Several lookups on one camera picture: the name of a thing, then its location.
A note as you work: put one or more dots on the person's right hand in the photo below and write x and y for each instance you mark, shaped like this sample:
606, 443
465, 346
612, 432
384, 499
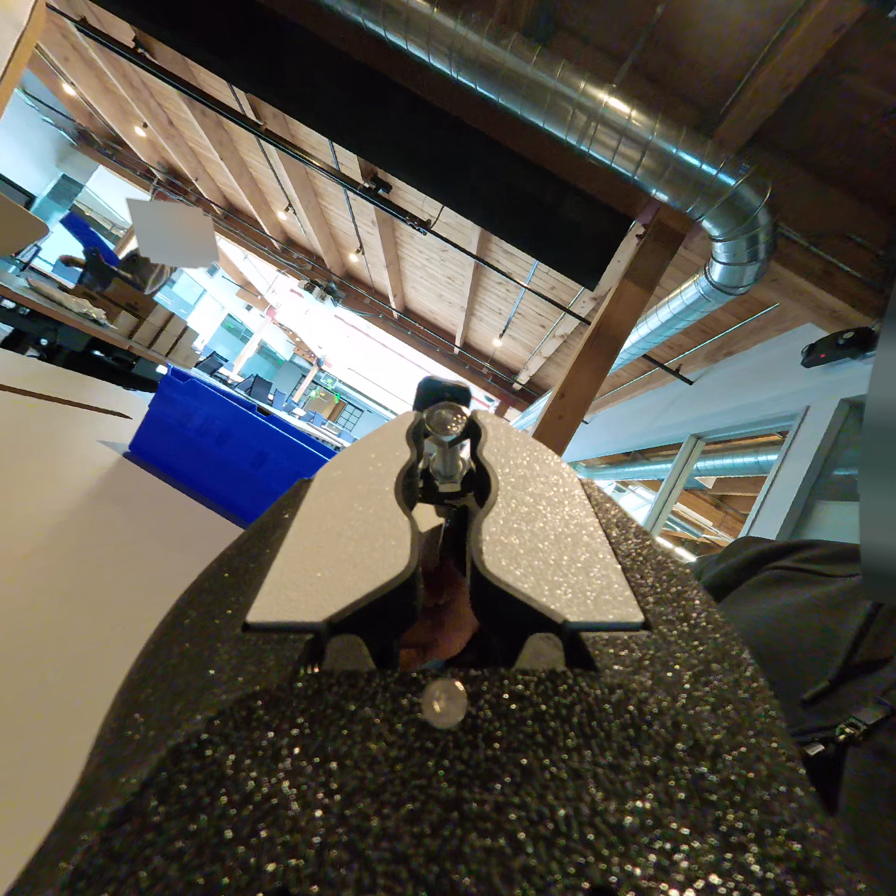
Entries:
441, 609

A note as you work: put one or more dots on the black wall sensor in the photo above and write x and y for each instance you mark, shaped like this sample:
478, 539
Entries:
840, 346

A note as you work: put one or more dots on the stack of cardboard boxes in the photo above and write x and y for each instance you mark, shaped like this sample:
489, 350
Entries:
161, 329

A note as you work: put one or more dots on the blue plastic bin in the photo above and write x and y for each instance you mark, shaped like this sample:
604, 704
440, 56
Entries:
210, 434

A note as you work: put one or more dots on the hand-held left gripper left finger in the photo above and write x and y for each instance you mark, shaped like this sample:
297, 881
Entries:
336, 546

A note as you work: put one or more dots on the elbowed silver air duct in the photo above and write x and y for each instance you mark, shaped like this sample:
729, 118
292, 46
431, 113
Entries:
630, 126

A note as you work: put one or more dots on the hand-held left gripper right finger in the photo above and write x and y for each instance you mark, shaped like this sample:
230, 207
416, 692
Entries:
553, 539

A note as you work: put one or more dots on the black ceiling panel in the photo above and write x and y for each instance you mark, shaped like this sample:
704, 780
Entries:
350, 126

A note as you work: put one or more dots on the person's black jacket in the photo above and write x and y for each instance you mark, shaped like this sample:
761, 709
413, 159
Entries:
791, 630

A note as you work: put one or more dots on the thin silver air duct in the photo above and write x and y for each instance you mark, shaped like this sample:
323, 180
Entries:
700, 463

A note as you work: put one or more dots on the wooden support post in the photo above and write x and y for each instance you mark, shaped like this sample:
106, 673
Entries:
609, 329

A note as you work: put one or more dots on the silver hex bolt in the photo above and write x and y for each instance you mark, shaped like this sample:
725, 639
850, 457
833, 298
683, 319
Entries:
444, 423

